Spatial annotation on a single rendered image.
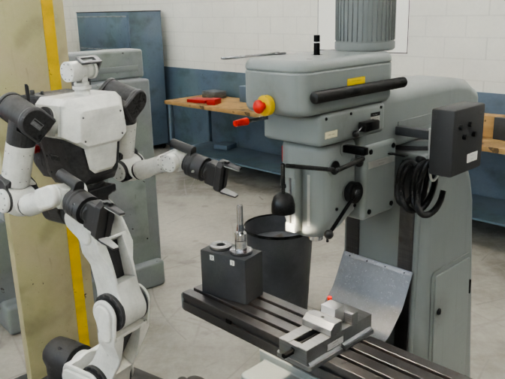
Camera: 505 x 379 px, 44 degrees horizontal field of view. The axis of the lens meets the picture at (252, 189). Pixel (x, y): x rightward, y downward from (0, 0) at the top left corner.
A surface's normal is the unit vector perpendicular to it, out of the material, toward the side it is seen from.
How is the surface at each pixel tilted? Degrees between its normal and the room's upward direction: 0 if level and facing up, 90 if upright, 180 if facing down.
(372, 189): 90
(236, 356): 0
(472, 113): 90
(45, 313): 90
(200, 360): 0
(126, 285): 80
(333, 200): 90
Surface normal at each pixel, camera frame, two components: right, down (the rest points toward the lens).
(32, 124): 0.73, 0.43
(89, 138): 0.82, 0.14
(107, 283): -0.57, 0.25
